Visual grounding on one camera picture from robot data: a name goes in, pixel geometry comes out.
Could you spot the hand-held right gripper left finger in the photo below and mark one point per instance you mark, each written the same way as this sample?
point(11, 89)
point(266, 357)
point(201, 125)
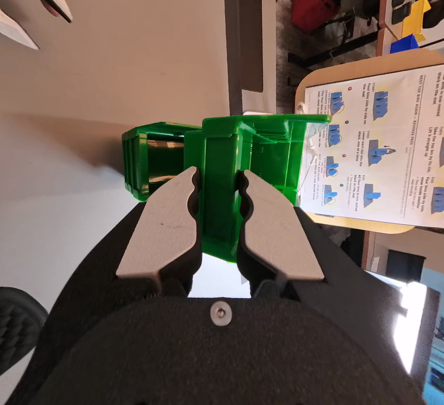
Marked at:
point(163, 235)

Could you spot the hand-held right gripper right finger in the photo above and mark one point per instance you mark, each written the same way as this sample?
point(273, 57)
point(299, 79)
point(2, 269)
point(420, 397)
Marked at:
point(277, 238)

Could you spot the grey desk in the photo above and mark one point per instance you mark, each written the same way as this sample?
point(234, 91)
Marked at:
point(104, 48)

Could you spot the printed instruction poster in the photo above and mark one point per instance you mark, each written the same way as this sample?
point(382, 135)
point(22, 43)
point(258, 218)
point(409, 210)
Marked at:
point(381, 141)

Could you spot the instruction poster on board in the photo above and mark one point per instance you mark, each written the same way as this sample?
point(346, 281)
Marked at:
point(364, 65)

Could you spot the blue plastic bin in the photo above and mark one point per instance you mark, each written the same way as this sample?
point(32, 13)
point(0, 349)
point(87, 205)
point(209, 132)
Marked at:
point(409, 44)

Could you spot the yellow plastic bin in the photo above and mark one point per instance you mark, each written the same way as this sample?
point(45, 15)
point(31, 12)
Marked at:
point(414, 20)

